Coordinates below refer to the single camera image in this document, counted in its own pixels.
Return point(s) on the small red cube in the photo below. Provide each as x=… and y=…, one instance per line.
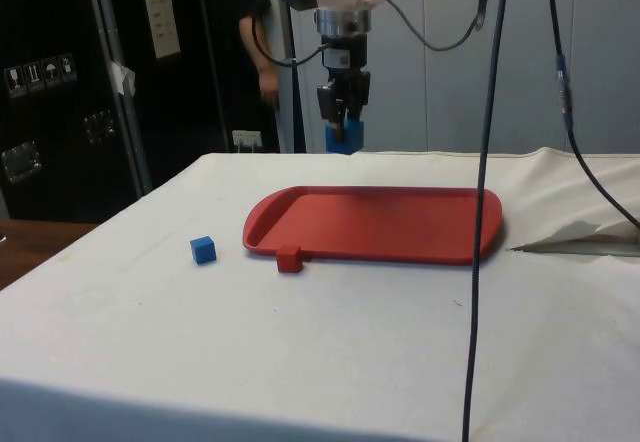
x=290, y=260

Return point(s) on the large blue cube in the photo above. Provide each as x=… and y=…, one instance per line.
x=352, y=139

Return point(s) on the red tray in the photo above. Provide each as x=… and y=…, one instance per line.
x=375, y=222

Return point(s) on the pale locker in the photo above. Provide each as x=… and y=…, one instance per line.
x=400, y=112

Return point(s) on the white wall socket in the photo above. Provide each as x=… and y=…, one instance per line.
x=247, y=138

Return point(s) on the small blue cube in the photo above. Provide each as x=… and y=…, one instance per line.
x=202, y=251

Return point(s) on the person in black shirt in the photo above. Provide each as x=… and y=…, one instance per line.
x=260, y=69

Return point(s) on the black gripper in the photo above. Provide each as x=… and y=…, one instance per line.
x=345, y=57

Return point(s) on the black cabinet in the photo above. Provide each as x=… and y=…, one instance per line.
x=50, y=137

